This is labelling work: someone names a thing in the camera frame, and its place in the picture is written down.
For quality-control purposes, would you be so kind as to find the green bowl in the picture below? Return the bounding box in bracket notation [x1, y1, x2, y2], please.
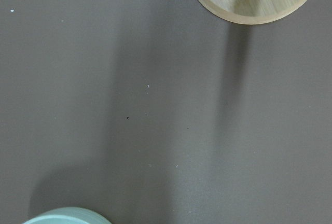
[24, 207, 111, 224]

